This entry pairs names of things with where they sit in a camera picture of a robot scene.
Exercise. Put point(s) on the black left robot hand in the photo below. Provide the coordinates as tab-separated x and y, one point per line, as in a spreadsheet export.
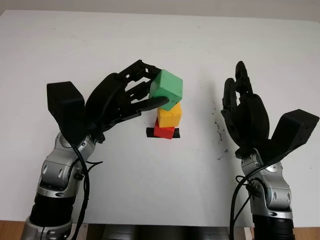
105	102

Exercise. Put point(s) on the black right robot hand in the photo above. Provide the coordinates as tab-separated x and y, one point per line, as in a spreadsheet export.
252	120

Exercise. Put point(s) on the green cube block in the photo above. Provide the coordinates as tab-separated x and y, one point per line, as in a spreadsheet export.
167	85

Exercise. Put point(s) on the red cube block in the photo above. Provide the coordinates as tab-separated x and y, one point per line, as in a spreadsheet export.
163	132

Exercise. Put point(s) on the yellow cube block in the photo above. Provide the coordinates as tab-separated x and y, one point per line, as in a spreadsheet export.
170	118

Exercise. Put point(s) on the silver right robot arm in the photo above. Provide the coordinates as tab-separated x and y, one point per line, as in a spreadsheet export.
275	190

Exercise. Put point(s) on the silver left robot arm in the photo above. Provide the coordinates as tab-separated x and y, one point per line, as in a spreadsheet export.
57	170

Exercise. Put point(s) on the black tape strip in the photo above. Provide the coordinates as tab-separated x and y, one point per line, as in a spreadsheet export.
149	132

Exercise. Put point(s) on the dark robot torso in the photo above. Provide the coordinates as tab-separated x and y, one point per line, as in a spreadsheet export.
162	233

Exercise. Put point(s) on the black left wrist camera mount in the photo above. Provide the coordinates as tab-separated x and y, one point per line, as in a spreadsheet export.
65	107

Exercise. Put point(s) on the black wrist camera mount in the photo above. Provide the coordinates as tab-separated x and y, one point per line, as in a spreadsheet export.
295	127
65	107

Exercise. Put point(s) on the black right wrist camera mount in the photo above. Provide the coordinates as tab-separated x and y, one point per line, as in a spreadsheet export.
295	127

